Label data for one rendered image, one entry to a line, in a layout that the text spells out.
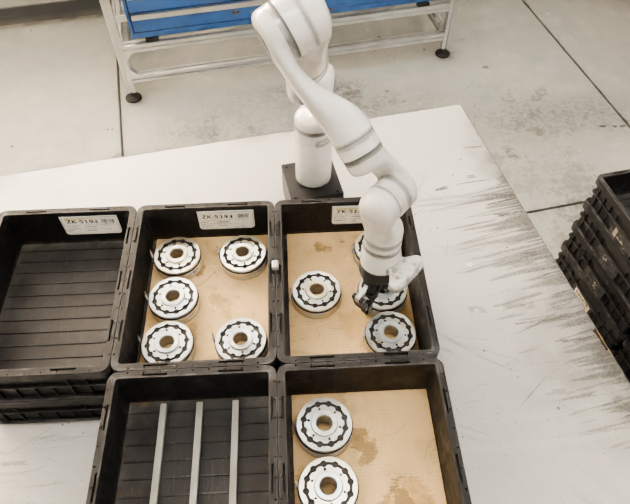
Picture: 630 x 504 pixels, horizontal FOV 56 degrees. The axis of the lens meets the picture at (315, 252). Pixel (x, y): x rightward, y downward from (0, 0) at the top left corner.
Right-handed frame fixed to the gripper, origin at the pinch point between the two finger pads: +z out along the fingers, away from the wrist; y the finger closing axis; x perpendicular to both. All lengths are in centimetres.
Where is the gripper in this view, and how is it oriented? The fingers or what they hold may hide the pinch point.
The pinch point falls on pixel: (373, 300)
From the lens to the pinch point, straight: 124.4
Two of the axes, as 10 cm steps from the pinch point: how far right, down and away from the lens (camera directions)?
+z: 0.0, 6.1, 7.9
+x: 7.6, 5.1, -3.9
